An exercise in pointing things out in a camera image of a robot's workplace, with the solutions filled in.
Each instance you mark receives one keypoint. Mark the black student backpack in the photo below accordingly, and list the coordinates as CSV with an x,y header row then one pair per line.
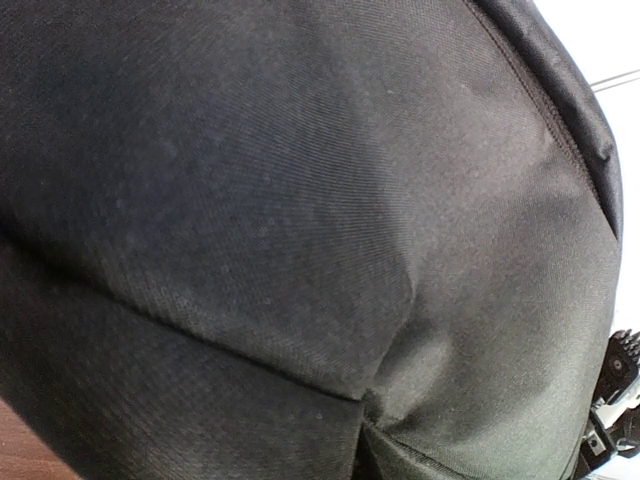
x,y
303,239

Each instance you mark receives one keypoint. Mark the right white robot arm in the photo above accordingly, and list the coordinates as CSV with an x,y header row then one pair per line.
x,y
612,429

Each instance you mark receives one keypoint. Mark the right aluminium frame post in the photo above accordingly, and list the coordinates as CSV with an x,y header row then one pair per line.
x,y
615,81

